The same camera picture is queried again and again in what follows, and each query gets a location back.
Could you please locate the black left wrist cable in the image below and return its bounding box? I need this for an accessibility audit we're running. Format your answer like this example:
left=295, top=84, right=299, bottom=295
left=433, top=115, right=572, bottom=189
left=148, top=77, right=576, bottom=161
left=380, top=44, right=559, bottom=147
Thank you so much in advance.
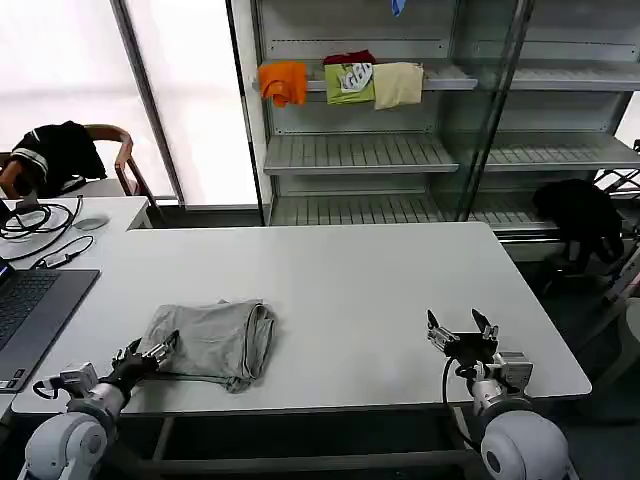
left=32, top=377, right=76, bottom=401

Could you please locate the grey shelf with folded clothes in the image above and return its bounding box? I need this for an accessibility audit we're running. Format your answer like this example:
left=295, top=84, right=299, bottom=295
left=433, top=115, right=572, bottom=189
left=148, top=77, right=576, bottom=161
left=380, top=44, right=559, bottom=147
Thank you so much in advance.
left=249, top=0, right=482, bottom=227

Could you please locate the dark grey laptop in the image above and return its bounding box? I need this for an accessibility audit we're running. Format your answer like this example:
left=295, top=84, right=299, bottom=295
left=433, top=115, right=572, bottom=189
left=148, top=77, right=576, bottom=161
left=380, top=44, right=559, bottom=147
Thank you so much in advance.
left=0, top=263, right=101, bottom=395

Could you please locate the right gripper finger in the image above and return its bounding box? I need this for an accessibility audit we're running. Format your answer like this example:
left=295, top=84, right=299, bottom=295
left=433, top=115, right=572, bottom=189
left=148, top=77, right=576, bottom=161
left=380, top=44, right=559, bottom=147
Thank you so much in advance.
left=425, top=308, right=460, bottom=354
left=471, top=307, right=500, bottom=344

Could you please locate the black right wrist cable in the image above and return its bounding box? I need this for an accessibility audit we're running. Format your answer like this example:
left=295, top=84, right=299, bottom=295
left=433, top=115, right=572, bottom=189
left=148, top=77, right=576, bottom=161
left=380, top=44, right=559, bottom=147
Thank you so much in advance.
left=442, top=354, right=489, bottom=451

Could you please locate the empty grey metal shelf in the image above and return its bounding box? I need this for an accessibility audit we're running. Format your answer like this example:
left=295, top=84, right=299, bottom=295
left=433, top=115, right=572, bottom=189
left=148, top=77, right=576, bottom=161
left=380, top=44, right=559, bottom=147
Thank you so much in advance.
left=469, top=0, right=640, bottom=245

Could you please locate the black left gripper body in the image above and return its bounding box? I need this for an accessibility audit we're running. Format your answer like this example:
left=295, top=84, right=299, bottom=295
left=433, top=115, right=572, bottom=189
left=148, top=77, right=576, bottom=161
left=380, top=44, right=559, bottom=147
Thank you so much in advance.
left=105, top=353, right=158, bottom=395

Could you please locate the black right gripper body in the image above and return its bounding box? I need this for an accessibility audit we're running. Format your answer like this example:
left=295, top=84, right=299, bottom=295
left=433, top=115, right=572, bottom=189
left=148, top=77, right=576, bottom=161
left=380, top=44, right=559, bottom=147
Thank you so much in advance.
left=443, top=330, right=501, bottom=363

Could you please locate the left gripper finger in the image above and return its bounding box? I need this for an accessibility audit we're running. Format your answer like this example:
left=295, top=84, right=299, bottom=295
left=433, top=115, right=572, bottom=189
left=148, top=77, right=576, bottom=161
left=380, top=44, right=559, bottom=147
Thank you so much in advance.
left=141, top=329, right=180, bottom=371
left=113, top=337, right=146, bottom=364

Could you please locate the black cable with adapter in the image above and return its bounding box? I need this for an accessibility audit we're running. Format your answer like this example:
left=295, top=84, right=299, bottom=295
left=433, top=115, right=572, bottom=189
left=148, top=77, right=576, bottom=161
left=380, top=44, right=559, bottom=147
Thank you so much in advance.
left=0, top=233, right=96, bottom=271

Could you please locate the black jacket with white stripes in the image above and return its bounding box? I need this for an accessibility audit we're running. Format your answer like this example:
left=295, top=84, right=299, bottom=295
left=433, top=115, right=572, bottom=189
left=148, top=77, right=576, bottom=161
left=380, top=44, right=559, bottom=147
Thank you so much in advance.
left=9, top=120, right=109, bottom=198

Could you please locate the grey printed t-shirt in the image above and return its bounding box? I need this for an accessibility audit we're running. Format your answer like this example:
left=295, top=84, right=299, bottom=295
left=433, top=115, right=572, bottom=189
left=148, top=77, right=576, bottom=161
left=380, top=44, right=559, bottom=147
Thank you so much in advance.
left=135, top=298, right=277, bottom=395

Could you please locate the coiled black cable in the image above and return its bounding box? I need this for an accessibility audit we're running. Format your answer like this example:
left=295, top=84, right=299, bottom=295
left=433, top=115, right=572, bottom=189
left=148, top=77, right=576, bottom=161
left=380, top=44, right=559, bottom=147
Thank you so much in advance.
left=0, top=194, right=85, bottom=241

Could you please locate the grey window frame post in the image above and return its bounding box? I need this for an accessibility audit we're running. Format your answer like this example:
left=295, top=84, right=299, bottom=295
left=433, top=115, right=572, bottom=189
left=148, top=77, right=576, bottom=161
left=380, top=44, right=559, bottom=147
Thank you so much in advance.
left=109, top=0, right=187, bottom=207

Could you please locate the white-legged chair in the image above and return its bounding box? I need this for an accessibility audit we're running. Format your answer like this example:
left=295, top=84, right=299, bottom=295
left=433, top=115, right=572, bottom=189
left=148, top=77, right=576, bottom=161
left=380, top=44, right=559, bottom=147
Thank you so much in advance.
left=542, top=233, right=640, bottom=331

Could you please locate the black metal lattice rack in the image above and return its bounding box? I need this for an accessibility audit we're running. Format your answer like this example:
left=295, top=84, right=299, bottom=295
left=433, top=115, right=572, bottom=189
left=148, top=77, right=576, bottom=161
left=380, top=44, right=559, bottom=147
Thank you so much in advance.
left=593, top=167, right=640, bottom=201

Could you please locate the brown wooden chair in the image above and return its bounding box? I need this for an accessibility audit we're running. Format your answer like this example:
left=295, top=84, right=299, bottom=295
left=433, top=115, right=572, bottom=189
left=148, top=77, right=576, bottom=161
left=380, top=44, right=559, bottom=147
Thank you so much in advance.
left=0, top=123, right=157, bottom=211

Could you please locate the dark table frame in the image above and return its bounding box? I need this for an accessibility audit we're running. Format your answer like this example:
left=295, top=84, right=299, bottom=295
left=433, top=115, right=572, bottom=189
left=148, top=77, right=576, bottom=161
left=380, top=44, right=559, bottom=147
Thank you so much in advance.
left=142, top=407, right=484, bottom=476

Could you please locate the grey round bin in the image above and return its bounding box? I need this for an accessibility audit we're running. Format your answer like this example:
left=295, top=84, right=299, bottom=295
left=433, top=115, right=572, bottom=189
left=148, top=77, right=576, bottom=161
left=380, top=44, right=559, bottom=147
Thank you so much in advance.
left=617, top=298, right=640, bottom=384

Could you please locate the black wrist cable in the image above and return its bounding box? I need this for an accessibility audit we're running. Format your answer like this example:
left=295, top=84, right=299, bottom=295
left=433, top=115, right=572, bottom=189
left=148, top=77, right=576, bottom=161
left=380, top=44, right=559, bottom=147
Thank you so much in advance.
left=32, top=377, right=76, bottom=401
left=442, top=354, right=489, bottom=451

